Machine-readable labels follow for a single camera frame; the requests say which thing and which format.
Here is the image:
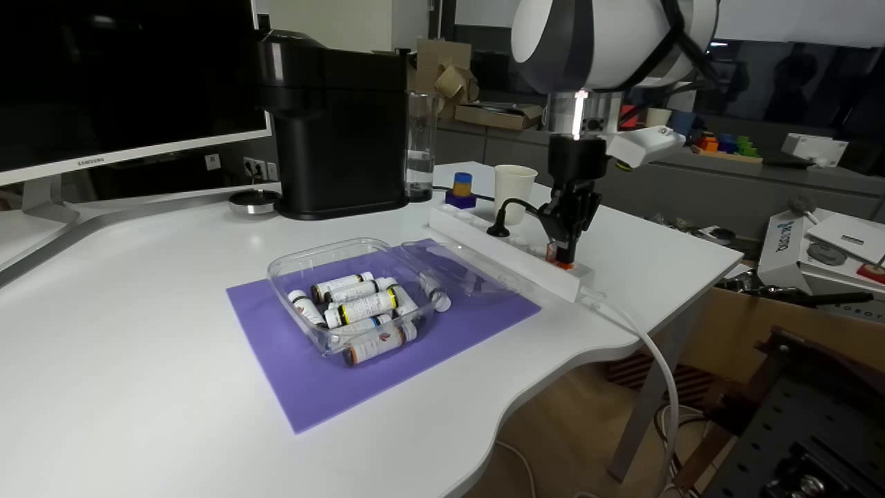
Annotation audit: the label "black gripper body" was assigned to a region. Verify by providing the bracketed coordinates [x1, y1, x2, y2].
[548, 133, 611, 216]

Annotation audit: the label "white power strip orange switch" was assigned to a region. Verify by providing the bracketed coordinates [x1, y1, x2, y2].
[426, 197, 593, 303]

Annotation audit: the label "white paper cup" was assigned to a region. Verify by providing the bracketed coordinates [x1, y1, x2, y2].
[493, 160, 541, 211]

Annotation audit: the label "blue yellow toy block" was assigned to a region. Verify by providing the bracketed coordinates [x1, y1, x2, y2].
[441, 168, 481, 211]

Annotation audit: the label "brown cardboard box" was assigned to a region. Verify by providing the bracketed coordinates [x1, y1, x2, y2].
[407, 36, 548, 133]

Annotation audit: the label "small white tube white cap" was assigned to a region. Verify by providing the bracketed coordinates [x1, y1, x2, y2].
[418, 270, 455, 315]

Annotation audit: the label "colourful toy blocks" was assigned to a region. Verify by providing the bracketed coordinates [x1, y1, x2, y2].
[689, 131, 764, 160]

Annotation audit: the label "clear water bottle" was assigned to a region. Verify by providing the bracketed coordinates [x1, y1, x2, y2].
[404, 89, 440, 202]

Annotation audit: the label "grey table leg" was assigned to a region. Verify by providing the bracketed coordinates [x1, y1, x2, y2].
[605, 310, 697, 485]

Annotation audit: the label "white tube dark cap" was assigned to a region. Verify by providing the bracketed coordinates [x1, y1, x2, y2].
[345, 310, 400, 338]

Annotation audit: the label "white tube yellow bands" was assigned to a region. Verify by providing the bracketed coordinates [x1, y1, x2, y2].
[321, 285, 410, 333]

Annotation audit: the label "white tube orange band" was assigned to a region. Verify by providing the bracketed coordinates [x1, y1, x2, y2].
[339, 315, 423, 367]

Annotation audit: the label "white tube yellow end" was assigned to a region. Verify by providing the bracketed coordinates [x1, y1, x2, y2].
[313, 267, 379, 302]

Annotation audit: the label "small white box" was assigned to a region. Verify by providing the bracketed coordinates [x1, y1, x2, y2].
[780, 131, 851, 171]

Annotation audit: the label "black coffee machine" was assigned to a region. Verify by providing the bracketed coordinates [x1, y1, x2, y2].
[253, 30, 415, 225]

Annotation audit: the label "white printed boxes stack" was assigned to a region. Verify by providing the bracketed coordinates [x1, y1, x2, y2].
[752, 204, 885, 298]

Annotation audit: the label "white tube dark band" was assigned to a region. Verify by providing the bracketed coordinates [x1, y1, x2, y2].
[285, 288, 328, 333]

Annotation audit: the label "clear plastic tray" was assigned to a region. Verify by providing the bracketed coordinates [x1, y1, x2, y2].
[264, 233, 506, 364]

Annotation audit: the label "purple paper mat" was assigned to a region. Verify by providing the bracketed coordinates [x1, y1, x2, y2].
[223, 234, 545, 436]

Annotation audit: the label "white computer monitor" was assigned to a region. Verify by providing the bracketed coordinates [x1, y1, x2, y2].
[0, 0, 277, 227]

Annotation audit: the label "black plug with cable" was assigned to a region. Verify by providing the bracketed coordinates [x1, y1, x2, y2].
[483, 194, 558, 240]

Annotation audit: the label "white power strip cable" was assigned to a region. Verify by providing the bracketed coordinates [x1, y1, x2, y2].
[578, 281, 686, 475]

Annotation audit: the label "black metal frame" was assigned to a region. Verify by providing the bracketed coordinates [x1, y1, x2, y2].
[705, 330, 885, 498]

